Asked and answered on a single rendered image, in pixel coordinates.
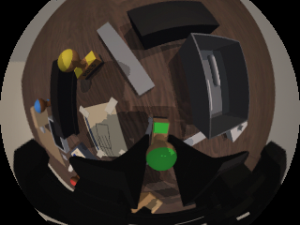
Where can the tan clipboard with grey clip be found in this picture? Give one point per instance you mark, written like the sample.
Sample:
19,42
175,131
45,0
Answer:
46,139

